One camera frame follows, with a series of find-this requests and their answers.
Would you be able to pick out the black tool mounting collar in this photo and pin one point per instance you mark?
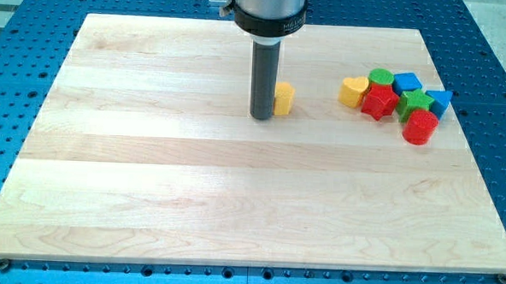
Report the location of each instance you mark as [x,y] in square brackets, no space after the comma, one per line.
[270,18]

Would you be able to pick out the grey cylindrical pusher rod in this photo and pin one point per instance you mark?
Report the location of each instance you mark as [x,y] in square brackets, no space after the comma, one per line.
[265,59]

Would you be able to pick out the yellow hexagon block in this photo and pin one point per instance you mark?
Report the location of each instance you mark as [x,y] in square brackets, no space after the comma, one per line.
[283,98]

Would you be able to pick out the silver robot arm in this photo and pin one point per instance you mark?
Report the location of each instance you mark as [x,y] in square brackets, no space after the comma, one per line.
[226,8]

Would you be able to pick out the light wooden board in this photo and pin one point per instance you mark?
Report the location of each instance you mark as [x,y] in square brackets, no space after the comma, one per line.
[145,152]

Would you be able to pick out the right board stop screw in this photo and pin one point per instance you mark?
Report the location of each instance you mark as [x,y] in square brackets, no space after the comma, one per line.
[500,279]

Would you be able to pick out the board stop screw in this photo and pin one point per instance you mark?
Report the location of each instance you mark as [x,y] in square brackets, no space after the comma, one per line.
[4,264]
[500,279]

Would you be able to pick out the left board stop screw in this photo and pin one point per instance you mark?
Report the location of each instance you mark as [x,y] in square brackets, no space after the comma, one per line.
[4,264]

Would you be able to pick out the yellow heart block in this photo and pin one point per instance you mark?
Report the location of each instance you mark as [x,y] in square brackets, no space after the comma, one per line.
[353,90]

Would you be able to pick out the green cylinder block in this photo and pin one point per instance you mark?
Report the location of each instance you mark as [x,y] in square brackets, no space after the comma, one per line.
[380,76]

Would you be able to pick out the red star block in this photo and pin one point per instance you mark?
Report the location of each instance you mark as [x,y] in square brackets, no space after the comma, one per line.
[380,101]

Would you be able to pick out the blue cube block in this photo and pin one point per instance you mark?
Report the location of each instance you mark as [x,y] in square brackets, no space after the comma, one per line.
[406,82]

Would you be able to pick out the green star block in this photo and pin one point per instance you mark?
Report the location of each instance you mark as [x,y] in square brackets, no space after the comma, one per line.
[411,101]

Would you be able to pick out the red cylinder block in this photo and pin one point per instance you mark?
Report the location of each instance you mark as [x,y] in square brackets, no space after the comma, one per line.
[420,127]

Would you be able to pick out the blue triangle block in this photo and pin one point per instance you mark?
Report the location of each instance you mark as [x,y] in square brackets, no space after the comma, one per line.
[441,101]

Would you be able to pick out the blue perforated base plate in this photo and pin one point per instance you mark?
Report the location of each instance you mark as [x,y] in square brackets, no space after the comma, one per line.
[39,34]

